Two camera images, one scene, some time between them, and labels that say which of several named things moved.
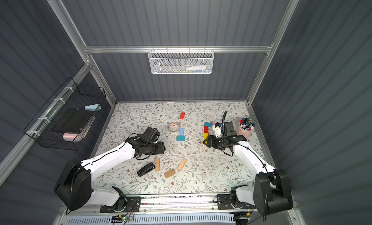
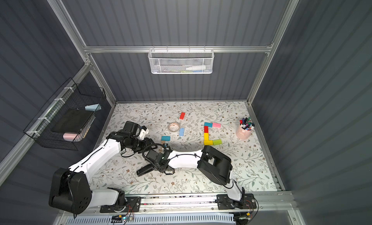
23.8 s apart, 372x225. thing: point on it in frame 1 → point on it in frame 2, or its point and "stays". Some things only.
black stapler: (146, 169) stays
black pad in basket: (71, 120) stays
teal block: (180, 138) → (165, 138)
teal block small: (208, 124) stays
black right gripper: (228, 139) → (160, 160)
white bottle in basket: (196, 68) stays
